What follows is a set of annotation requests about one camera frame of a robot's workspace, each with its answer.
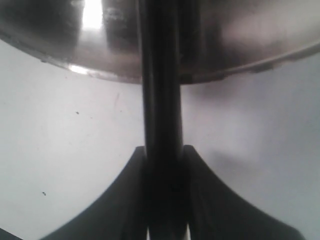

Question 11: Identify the round stainless steel plate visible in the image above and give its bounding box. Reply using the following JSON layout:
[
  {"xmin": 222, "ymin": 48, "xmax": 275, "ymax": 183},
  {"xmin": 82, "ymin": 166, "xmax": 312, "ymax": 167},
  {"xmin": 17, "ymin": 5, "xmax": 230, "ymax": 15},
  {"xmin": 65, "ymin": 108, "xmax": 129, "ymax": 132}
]
[{"xmin": 0, "ymin": 0, "xmax": 320, "ymax": 84}]

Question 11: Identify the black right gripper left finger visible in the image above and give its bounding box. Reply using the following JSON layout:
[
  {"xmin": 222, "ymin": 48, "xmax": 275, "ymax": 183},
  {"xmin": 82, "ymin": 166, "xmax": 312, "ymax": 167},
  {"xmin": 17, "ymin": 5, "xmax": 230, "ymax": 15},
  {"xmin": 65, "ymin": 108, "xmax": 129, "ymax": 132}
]
[{"xmin": 45, "ymin": 146, "xmax": 147, "ymax": 240}]

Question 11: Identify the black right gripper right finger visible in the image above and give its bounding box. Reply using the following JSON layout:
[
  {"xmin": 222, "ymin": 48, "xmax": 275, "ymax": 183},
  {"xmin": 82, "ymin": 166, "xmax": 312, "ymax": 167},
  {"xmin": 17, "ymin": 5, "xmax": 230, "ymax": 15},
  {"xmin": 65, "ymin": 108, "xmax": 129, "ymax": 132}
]
[{"xmin": 184, "ymin": 145, "xmax": 304, "ymax": 240}]

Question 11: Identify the black kitchen knife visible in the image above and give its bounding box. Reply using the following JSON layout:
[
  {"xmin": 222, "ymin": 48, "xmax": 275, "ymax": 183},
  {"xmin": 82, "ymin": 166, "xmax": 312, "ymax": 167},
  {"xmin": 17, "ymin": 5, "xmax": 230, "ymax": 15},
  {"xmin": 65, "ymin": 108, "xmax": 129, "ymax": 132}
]
[{"xmin": 137, "ymin": 0, "xmax": 187, "ymax": 240}]

